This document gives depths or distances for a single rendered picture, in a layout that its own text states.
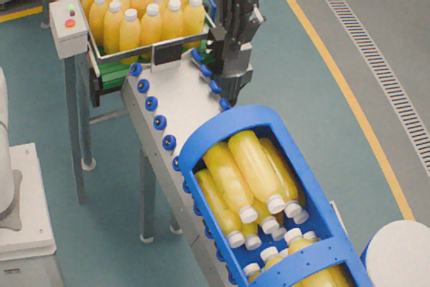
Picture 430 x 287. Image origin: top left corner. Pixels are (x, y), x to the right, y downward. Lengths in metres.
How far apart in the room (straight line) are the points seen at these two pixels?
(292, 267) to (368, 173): 1.83
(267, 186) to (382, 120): 1.98
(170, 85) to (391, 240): 0.86
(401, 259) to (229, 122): 0.60
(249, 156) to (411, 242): 0.54
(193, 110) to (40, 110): 1.40
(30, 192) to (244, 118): 0.58
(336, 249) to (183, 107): 0.77
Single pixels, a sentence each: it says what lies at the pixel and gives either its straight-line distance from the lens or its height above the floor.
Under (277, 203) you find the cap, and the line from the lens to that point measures 1.45.
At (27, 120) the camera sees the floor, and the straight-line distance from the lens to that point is 3.14.
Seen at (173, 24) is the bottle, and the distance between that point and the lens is 2.01.
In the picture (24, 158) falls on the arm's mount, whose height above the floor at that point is 1.05.
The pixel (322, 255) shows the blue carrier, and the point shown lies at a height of 1.23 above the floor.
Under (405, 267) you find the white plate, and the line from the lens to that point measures 1.63.
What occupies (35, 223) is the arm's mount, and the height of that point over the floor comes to 1.04.
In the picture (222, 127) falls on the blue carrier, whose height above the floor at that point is 1.22.
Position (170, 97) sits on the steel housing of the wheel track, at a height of 0.93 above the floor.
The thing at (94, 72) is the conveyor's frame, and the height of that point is 0.90.
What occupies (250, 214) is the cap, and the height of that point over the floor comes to 1.13.
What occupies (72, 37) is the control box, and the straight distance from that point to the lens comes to 1.92.
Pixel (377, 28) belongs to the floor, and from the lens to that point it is 3.97.
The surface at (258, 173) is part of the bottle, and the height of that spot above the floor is 1.19.
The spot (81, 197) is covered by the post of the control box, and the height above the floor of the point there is 0.05.
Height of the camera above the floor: 2.37
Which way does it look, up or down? 52 degrees down
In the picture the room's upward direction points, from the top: 10 degrees clockwise
